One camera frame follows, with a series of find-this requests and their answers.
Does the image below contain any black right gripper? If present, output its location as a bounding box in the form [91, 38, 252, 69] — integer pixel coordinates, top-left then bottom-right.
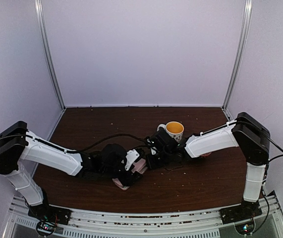
[145, 150, 172, 171]

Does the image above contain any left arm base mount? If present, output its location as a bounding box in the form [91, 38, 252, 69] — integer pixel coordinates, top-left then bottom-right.
[28, 207, 71, 237]

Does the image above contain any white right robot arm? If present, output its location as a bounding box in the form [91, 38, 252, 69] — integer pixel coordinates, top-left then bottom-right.
[146, 112, 283, 219]

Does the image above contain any aluminium right corner post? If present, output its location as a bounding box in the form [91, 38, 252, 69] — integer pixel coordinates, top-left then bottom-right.
[222, 0, 253, 114]

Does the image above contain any aluminium left corner post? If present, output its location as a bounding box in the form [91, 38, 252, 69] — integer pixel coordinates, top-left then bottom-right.
[34, 0, 66, 111]

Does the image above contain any aluminium corner post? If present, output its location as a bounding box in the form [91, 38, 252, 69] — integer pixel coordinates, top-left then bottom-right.
[222, 0, 253, 114]
[34, 0, 66, 111]

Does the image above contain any pink glasses case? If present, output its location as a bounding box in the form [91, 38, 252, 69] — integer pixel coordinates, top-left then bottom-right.
[112, 159, 147, 190]

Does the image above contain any red patterned ceramic bowl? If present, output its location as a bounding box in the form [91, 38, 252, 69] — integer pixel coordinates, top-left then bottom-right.
[200, 152, 211, 158]

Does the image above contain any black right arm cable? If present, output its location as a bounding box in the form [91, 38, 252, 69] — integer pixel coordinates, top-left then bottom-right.
[200, 118, 283, 161]

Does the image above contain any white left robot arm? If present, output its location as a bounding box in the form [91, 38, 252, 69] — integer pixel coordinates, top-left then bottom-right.
[0, 121, 147, 220]

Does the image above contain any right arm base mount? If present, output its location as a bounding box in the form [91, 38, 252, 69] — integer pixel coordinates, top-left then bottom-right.
[219, 204, 263, 236]

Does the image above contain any white floral mug yellow inside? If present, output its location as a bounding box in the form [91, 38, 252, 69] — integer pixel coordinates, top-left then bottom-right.
[157, 121, 184, 143]

